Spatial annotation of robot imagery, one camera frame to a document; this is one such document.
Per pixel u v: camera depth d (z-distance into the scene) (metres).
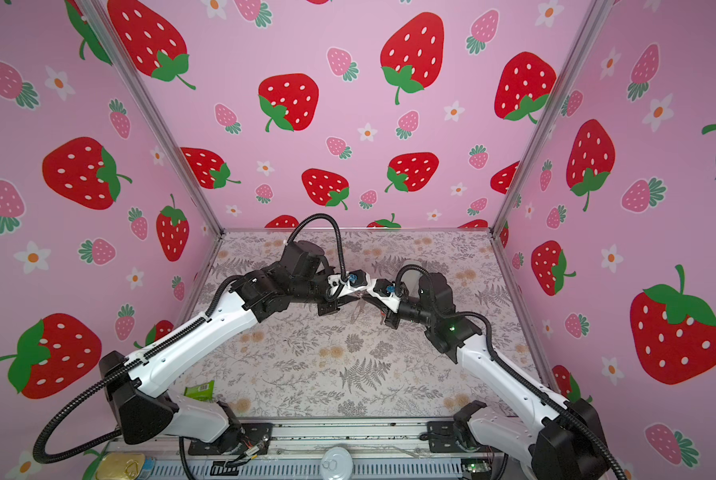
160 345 0.42
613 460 0.35
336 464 0.66
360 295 0.71
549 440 0.38
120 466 0.67
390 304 0.63
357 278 0.58
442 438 0.73
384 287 0.59
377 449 0.73
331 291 0.60
